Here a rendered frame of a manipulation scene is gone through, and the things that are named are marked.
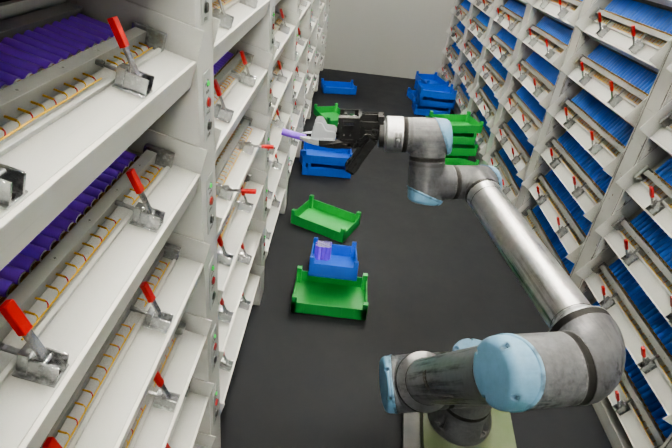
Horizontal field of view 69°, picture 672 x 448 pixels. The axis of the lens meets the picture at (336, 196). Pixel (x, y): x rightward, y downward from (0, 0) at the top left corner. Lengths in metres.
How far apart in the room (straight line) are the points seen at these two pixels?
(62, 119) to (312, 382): 1.37
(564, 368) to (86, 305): 0.67
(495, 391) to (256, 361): 1.11
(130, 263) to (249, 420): 1.07
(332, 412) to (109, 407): 1.03
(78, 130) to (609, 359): 0.81
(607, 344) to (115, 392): 0.75
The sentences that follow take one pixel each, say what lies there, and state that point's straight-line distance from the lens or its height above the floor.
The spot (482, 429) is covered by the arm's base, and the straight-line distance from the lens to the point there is 1.60.
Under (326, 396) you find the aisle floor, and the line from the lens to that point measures 1.74.
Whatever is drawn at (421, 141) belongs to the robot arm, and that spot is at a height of 0.92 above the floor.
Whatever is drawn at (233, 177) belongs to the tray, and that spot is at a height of 0.76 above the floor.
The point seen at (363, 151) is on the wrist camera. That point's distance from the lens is 1.25.
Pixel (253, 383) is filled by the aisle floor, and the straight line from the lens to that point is 1.76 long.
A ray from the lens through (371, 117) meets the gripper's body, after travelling 1.24.
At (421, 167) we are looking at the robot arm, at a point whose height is 0.86.
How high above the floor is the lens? 1.37
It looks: 30 degrees down
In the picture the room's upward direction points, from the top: 7 degrees clockwise
